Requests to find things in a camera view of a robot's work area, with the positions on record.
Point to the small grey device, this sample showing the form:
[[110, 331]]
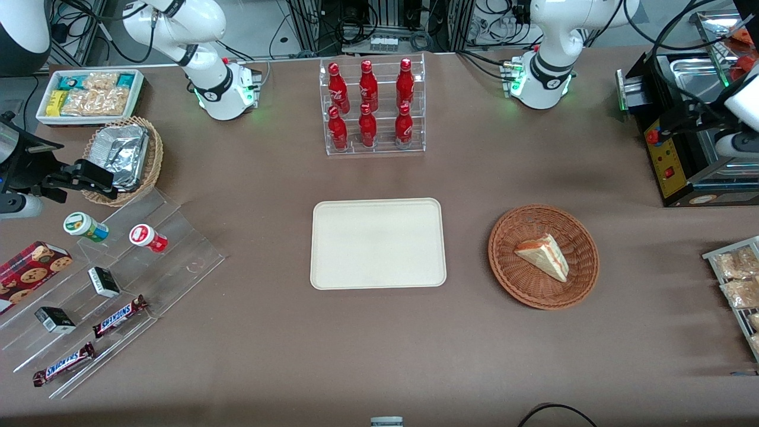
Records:
[[386, 421]]

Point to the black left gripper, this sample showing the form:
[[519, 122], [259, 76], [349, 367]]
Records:
[[695, 114]]

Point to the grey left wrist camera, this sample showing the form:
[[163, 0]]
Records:
[[738, 146]]

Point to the clear acrylic stepped display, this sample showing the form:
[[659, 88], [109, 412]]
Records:
[[178, 249]]

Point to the white rectangular snack bin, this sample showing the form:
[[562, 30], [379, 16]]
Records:
[[42, 118]]

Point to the red lidded yogurt cup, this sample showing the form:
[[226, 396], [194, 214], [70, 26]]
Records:
[[147, 237]]

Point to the light tan wicker basket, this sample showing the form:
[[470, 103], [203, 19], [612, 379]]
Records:
[[153, 160]]

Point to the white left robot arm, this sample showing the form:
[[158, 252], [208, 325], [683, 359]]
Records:
[[551, 59]]

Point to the brown wicker basket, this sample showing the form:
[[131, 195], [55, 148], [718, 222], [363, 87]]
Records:
[[522, 284]]

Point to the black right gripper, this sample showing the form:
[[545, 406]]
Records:
[[31, 164]]

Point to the green lidded yogurt cup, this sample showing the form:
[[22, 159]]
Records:
[[83, 225]]

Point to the black machine with yellow panel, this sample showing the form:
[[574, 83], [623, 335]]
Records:
[[676, 172]]

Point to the teal snack packet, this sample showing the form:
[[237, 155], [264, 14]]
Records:
[[69, 82]]

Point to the tray of snack bags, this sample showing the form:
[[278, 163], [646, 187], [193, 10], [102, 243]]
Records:
[[711, 256]]

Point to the red chocolate chip cookie box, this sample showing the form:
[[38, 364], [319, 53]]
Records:
[[32, 273]]

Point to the red cola bottle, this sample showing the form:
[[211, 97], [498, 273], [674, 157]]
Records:
[[337, 131], [368, 88], [338, 89], [367, 129], [405, 84], [404, 127]]

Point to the clear acrylic bottle rack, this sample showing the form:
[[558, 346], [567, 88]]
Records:
[[385, 148]]

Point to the clear packet of crackers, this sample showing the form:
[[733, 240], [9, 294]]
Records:
[[742, 293], [738, 264]]

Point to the clear packet of puffed snacks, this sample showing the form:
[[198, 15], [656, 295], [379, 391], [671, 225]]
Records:
[[98, 101]]

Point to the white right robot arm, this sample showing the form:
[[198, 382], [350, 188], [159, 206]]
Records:
[[209, 83]]

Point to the small black carton box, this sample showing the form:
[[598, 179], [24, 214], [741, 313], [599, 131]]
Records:
[[54, 320], [104, 282]]

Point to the white power strip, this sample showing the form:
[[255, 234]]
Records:
[[384, 42]]

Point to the Snickers chocolate bar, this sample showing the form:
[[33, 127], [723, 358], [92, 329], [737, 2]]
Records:
[[118, 317], [64, 364]]

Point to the cream plastic serving tray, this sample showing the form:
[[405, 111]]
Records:
[[378, 243]]

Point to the triangular sandwich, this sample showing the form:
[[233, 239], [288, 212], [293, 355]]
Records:
[[545, 256]]

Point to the yellow snack packet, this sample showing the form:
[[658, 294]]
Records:
[[56, 103]]

